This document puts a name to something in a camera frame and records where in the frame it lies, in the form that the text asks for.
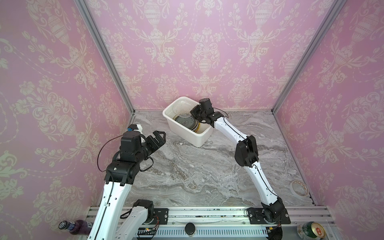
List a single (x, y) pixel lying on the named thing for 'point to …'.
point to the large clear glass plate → (182, 108)
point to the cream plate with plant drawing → (186, 127)
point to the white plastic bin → (204, 136)
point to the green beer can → (311, 230)
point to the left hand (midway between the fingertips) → (161, 138)
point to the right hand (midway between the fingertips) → (189, 110)
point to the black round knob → (190, 228)
